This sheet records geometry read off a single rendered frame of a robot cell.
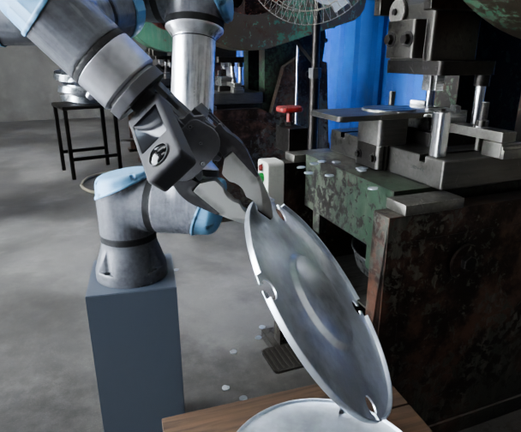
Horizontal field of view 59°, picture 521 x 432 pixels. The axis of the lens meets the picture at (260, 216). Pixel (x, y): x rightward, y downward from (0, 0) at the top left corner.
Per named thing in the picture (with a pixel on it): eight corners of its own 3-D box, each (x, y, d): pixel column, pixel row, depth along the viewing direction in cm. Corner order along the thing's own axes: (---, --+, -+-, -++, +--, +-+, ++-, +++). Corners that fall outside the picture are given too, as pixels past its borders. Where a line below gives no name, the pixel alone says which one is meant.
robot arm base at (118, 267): (92, 292, 93) (86, 247, 90) (99, 261, 107) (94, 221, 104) (169, 284, 96) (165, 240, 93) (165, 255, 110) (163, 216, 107)
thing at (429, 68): (439, 87, 100) (441, 61, 98) (383, 82, 117) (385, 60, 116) (494, 86, 105) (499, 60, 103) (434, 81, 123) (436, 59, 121)
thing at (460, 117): (434, 131, 106) (436, 111, 105) (393, 123, 119) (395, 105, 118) (464, 129, 109) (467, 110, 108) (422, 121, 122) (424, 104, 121)
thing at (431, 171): (440, 190, 93) (445, 161, 91) (329, 150, 132) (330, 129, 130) (547, 177, 103) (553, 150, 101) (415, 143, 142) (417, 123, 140)
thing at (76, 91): (72, 180, 350) (56, 70, 324) (59, 168, 386) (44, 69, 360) (123, 173, 371) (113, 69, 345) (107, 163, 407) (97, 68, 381)
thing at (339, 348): (324, 447, 37) (332, 444, 37) (211, 170, 50) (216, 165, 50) (409, 408, 61) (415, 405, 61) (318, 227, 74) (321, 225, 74)
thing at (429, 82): (432, 91, 109) (434, 75, 107) (418, 89, 113) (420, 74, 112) (442, 90, 110) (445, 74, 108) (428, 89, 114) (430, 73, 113)
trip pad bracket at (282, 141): (288, 192, 136) (289, 125, 129) (275, 184, 144) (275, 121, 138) (306, 190, 138) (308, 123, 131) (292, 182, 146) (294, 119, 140)
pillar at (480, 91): (474, 130, 108) (483, 68, 103) (467, 129, 110) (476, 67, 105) (482, 129, 109) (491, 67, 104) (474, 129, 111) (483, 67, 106)
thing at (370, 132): (336, 177, 101) (339, 114, 96) (307, 164, 113) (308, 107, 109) (428, 167, 109) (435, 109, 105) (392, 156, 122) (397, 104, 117)
